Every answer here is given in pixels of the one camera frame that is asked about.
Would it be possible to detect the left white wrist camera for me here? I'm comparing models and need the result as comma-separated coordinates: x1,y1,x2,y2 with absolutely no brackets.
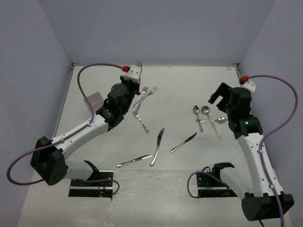
123,65,142,84

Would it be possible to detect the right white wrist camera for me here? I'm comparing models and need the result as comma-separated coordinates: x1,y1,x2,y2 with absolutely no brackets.
242,79,256,93

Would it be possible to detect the steel knife lower left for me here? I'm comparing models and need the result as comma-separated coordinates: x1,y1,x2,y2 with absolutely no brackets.
116,155,152,168

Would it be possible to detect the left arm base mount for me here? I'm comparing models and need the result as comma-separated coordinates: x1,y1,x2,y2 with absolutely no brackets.
64,160,120,198

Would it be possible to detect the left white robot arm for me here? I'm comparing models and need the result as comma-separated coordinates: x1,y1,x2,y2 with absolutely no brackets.
30,76,141,186

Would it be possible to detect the steel knife right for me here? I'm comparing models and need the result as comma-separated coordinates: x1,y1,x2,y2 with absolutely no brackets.
170,132,197,153

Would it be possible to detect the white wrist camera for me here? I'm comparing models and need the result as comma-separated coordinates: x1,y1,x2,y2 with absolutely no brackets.
242,79,256,93
123,65,142,84

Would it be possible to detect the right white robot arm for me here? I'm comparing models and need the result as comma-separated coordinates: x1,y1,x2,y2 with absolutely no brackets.
208,83,294,226

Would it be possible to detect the large steel spoon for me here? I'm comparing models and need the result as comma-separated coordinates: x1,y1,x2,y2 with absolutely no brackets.
201,105,222,140

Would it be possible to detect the crosswise steel spoon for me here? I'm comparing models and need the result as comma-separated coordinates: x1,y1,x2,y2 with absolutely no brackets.
199,117,227,123

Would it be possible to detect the steel fork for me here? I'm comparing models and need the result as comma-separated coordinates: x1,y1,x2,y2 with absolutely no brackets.
133,87,158,108
132,111,149,133
135,87,149,112

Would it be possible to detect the clear plastic utensil container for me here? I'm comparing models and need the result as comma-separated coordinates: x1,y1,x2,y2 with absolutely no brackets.
87,92,104,113

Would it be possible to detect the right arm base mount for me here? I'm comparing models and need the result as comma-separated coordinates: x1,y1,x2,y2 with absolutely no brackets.
187,162,237,199

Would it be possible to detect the steel knife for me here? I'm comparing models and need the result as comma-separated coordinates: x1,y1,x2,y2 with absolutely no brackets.
170,132,197,153
116,155,152,168
150,128,165,166

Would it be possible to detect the small ornate steel spoon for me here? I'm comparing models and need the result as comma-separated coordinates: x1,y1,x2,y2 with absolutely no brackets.
193,105,204,132

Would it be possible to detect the steel knife centre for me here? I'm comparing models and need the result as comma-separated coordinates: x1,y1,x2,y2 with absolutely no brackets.
150,128,165,166

